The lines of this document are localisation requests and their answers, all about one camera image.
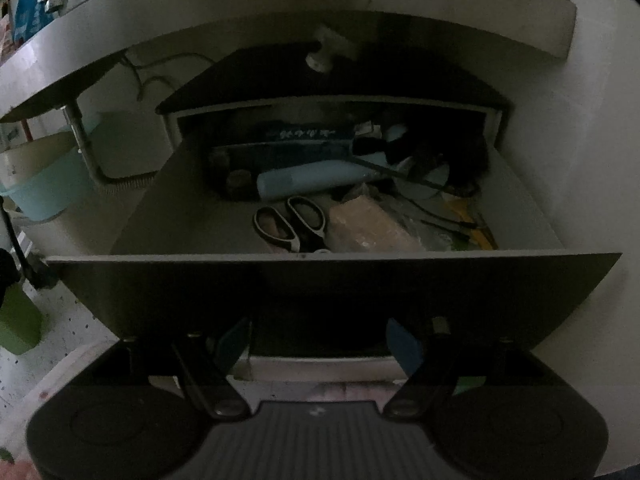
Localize black-handled scissors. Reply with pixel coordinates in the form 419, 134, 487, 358
252, 196, 331, 254

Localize white round knob fixture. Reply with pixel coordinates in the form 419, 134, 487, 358
306, 25, 356, 73

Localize tan wrapped packet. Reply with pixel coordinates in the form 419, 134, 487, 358
326, 196, 423, 254

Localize light blue plastic basin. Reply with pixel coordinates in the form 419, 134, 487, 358
1, 129, 93, 222

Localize green plastic container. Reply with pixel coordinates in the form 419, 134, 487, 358
0, 283, 42, 356

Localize dark drawer with front panel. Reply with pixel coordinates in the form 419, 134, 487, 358
49, 102, 620, 358

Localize blue carton on counter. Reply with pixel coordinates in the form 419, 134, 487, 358
13, 0, 53, 47

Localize white plastic stool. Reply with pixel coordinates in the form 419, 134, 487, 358
231, 356, 407, 382

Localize yellow-handled tool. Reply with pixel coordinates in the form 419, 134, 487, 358
446, 198, 498, 250

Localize black cable on wall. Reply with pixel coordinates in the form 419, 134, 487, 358
119, 52, 216, 104

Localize metal drain pipe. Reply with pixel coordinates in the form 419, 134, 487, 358
61, 101, 157, 194

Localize black box with white text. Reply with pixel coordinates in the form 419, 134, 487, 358
177, 106, 355, 157

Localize grey counter top shelf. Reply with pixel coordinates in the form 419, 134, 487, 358
1, 0, 577, 122

